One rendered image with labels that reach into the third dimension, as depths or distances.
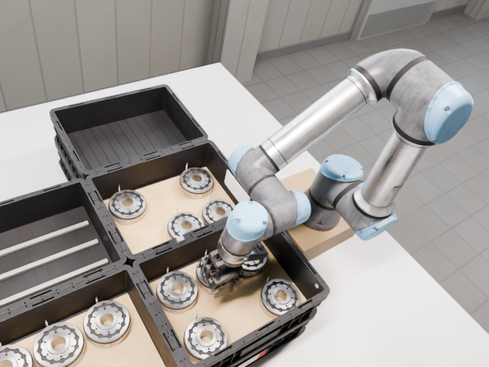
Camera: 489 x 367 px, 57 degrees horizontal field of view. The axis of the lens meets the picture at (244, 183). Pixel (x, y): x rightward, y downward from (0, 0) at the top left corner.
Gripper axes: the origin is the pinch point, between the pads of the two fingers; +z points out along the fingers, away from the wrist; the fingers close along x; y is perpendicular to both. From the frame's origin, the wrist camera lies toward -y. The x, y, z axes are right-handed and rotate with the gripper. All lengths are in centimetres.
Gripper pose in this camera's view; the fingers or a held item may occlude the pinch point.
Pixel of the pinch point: (222, 281)
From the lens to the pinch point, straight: 119.3
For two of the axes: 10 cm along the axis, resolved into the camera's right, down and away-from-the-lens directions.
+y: -8.2, 3.1, -4.8
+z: -2.5, 5.7, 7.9
